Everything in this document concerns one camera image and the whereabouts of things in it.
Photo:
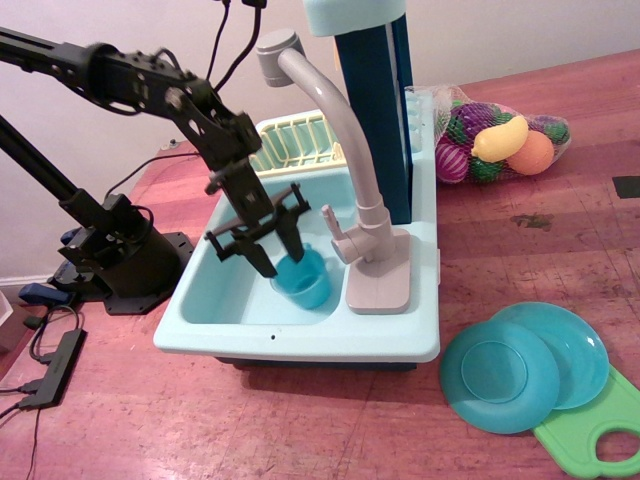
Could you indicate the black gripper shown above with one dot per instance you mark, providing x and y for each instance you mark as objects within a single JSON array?
[{"x": 257, "y": 215}]

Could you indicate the teal plastic cup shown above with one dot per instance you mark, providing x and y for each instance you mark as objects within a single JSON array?
[{"x": 305, "y": 283}]

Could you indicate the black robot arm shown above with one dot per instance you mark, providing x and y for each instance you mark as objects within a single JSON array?
[{"x": 117, "y": 256}]

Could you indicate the light blue toy sink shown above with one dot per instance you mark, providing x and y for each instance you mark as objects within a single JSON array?
[{"x": 226, "y": 310}]

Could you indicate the cream dish rack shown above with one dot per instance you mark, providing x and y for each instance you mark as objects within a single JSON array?
[{"x": 298, "y": 142}]

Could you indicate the grey toy faucet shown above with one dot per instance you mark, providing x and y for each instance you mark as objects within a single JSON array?
[{"x": 377, "y": 253}]

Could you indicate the dark blue water tank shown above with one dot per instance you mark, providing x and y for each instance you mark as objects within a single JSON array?
[{"x": 372, "y": 43}]

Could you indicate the mesh bag of toy fruit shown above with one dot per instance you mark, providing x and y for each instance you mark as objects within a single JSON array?
[{"x": 449, "y": 118}]

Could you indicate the blue clamp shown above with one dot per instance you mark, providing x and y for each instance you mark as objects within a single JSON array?
[{"x": 38, "y": 294}]

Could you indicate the yellow toy mango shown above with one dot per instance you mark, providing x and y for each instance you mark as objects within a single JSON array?
[{"x": 497, "y": 143}]

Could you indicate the black usb hub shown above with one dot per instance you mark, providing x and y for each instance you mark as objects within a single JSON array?
[{"x": 49, "y": 391}]

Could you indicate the front teal plate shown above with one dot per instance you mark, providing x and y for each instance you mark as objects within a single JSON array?
[{"x": 500, "y": 377}]

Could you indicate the teal plate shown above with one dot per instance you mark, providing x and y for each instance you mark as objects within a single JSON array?
[
  {"x": 500, "y": 377},
  {"x": 579, "y": 352}
]

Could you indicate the orange toy fruit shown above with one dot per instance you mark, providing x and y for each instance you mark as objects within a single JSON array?
[{"x": 534, "y": 157}]

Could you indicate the rear teal plate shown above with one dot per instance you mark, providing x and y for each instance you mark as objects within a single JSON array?
[{"x": 579, "y": 352}]

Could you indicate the green cutting board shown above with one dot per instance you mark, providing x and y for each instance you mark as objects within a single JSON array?
[{"x": 571, "y": 436}]

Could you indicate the black tape patch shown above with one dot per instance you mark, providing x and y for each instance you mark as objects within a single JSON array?
[{"x": 627, "y": 187}]

